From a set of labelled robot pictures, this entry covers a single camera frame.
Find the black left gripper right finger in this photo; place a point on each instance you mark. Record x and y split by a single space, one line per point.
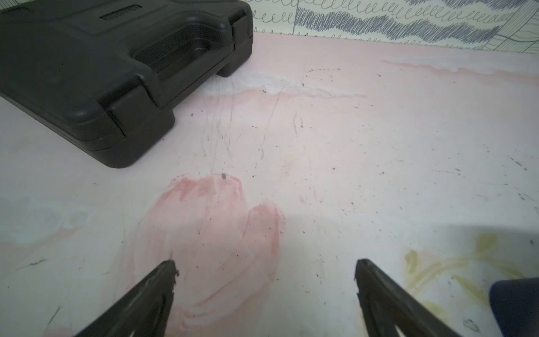
389 310

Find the black plastic tool case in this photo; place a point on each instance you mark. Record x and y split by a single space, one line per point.
106 75

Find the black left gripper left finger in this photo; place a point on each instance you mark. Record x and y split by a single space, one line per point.
143 311

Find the dark blue storage box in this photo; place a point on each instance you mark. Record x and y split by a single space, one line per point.
514 304

